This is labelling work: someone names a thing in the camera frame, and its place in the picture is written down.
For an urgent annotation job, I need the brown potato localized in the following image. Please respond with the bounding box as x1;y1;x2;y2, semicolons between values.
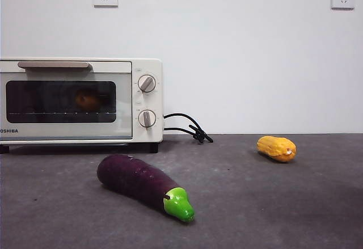
74;89;100;111

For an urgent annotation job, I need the purple toy eggplant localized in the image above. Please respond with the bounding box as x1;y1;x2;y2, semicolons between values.
96;154;196;223

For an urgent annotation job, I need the white toaster oven housing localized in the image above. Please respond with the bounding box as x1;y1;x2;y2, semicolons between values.
0;58;164;155

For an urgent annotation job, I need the beige oven knob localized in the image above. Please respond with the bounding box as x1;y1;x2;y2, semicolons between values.
137;109;157;130
137;74;157;94

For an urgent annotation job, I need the black oven power cable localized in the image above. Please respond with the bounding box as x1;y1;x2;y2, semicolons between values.
163;113;214;144

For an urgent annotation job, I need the glass oven door with handle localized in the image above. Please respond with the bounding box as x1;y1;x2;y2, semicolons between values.
0;60;133;141

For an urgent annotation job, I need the yellow toy corn cob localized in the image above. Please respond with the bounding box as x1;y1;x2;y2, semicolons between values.
256;136;297;163

